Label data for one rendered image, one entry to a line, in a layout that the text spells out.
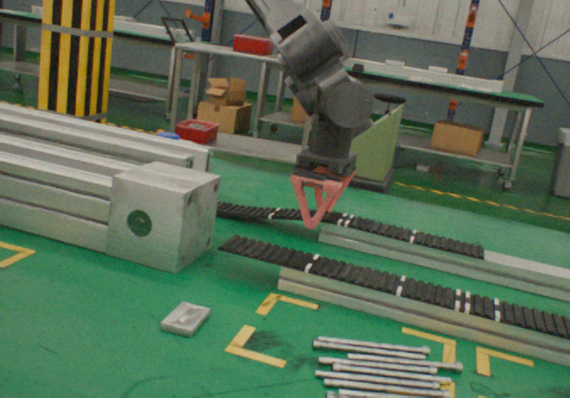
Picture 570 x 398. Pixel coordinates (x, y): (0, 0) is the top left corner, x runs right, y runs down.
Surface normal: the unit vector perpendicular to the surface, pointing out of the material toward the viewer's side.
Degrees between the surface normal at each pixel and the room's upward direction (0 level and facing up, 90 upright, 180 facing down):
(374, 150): 90
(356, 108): 90
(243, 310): 0
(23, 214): 90
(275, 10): 52
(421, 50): 90
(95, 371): 0
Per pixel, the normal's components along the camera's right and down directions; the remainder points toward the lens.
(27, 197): -0.29, 0.20
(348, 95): 0.06, 0.26
